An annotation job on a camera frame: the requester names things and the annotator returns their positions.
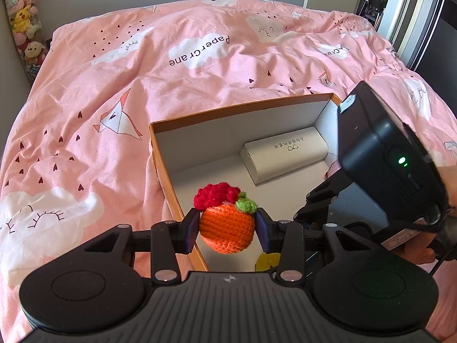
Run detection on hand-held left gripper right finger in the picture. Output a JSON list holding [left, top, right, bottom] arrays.
[[254, 207, 372, 282]]

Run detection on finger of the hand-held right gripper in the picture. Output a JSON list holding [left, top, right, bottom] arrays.
[[293, 175, 344, 227]]

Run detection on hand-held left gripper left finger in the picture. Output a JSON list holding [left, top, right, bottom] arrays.
[[84, 208, 201, 284]]

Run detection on orange crochet fruit toy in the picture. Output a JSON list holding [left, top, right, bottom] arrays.
[[194, 182, 258, 255]]

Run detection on white glasses case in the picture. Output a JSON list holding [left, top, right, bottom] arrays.
[[240, 127, 329, 185]]

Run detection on orange cardboard box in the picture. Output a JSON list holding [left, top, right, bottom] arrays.
[[149, 93, 345, 272]]

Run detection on person's right forearm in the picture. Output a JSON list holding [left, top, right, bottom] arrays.
[[437, 164, 457, 218]]

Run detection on person's right hand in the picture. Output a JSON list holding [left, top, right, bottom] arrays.
[[399, 230, 440, 266]]

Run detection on yellow flat toy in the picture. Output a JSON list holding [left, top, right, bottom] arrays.
[[254, 253, 282, 271]]

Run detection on pink cloth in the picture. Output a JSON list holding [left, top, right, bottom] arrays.
[[326, 152, 342, 178]]

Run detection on dark sliding door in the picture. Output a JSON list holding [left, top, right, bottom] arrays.
[[375, 0, 457, 74]]

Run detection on pink printed blanket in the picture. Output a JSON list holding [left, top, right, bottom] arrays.
[[0, 0, 457, 343]]

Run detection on plush toys in clear tube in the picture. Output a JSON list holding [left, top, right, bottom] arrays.
[[3, 0, 49, 79]]

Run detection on black cable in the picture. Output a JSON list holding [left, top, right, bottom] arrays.
[[426, 248, 456, 279]]

